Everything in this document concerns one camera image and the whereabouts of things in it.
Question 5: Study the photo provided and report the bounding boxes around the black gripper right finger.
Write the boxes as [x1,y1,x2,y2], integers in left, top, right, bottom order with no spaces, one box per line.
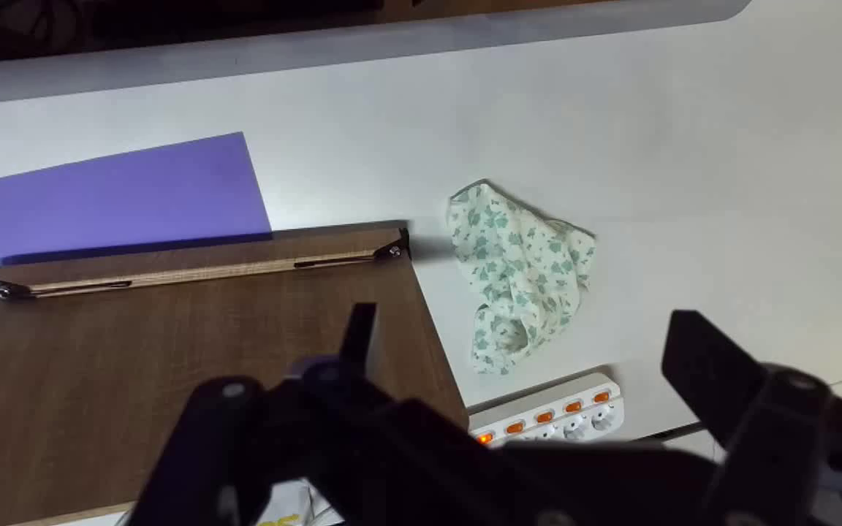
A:
[660,305,842,526]

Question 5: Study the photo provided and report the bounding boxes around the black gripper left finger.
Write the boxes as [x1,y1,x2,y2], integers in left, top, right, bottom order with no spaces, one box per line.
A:
[127,301,399,526]

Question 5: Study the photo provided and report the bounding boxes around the white and green floral cloth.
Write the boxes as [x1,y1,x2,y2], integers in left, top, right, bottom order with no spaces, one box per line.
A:
[444,174,601,377]

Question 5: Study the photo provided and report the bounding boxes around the wooden board stand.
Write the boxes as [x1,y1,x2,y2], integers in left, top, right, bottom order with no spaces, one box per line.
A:
[0,219,470,526]

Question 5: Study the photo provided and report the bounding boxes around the white power strip orange switches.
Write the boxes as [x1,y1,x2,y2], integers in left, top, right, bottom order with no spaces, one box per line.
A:
[465,368,625,449]

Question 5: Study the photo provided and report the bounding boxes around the purple paper sheet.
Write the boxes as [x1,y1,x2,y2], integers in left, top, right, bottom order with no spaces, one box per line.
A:
[0,127,276,265]

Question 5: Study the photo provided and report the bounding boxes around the grey table edge rail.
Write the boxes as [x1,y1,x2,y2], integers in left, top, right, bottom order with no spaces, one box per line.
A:
[0,0,751,111]

